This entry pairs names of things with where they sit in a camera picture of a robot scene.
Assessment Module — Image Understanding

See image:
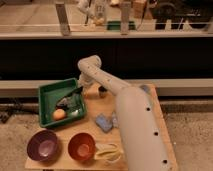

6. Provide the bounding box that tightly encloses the black handled brush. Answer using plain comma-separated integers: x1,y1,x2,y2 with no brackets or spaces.
55,86,82,109

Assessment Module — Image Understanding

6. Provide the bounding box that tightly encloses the wooden table board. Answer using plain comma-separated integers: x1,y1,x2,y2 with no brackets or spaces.
25,83,178,171

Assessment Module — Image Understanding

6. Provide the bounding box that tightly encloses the grey crumpled cloth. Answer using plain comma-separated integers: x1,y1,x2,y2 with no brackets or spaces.
112,112,119,128

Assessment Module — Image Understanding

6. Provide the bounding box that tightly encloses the orange round fruit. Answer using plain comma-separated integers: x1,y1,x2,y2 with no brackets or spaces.
53,109,66,121

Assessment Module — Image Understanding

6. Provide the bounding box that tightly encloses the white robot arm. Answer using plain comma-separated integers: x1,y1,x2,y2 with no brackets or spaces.
78,55,171,171

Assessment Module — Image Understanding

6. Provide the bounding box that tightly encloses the green plastic tray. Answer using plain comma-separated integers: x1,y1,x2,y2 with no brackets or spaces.
38,78,86,128

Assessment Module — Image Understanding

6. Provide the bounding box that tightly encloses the blue plastic cup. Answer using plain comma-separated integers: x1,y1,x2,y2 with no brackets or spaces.
140,85,150,94

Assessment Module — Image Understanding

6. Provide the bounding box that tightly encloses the orange bowl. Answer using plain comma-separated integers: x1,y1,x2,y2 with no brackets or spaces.
68,132,96,162

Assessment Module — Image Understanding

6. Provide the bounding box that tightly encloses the yellow banana peel toy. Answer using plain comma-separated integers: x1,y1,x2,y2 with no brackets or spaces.
94,143,123,163

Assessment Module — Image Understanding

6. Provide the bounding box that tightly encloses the small dark metal cup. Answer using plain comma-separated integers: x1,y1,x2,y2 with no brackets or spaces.
98,86,108,98

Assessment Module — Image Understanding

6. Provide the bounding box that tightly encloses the purple bowl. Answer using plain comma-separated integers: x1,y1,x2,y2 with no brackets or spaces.
27,130,59,162

